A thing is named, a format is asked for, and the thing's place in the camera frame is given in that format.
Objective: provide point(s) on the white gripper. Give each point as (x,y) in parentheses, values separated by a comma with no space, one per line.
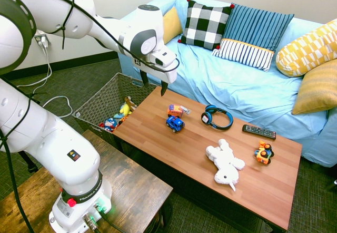
(168,75)

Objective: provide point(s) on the white stuffed unicorn toy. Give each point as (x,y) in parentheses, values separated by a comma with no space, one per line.
(223,161)

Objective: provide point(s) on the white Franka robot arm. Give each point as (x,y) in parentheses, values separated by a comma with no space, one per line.
(52,143)

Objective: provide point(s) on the red toy fire truck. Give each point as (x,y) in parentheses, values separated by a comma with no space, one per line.
(175,110)

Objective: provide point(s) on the yellow blue plush toy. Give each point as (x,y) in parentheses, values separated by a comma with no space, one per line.
(125,109)

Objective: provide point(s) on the blue toy car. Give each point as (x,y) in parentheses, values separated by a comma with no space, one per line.
(175,123)

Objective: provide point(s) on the grey woven basket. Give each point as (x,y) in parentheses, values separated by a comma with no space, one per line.
(105,93)

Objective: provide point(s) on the orange toy vehicle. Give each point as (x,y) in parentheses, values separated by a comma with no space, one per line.
(263,154)

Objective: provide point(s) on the brown deer plush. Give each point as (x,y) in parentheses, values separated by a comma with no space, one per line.
(129,101)

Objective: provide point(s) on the red flame pattern plush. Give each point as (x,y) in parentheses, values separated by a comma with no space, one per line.
(123,119)

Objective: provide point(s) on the Captain America plush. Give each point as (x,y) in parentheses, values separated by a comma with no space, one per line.
(110,123)

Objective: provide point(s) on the small plain yellow pillow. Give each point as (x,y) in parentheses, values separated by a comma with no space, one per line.
(171,24)

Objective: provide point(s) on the black blue headphones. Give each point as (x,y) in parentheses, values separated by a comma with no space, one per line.
(206,118)

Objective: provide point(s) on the reddish wooden coffee table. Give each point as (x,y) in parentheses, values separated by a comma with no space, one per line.
(184,148)

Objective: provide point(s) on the black white checked pillow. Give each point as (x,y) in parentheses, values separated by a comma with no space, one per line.
(205,24)

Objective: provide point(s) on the light blue sofa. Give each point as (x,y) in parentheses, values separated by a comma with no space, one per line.
(237,85)

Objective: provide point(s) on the rustic dark wood table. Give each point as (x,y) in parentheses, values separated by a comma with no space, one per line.
(137,185)

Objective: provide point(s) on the blue striped pillow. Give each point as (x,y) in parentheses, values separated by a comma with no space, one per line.
(252,32)

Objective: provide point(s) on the black remote control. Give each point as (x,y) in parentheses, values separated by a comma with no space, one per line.
(259,132)

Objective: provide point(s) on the white charger plug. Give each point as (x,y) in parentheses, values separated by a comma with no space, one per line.
(44,43)

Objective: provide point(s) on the black stand leg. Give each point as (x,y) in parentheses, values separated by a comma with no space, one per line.
(30,161)

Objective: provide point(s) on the yellow white patterned bolster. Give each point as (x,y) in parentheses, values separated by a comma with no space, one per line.
(305,51)

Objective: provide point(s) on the yellow striped pillow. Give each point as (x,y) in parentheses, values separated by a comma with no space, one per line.
(318,88)

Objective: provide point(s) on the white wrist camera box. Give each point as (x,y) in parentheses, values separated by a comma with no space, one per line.
(162,57)

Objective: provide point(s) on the wall power outlet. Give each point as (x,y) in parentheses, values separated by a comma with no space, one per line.
(38,37)

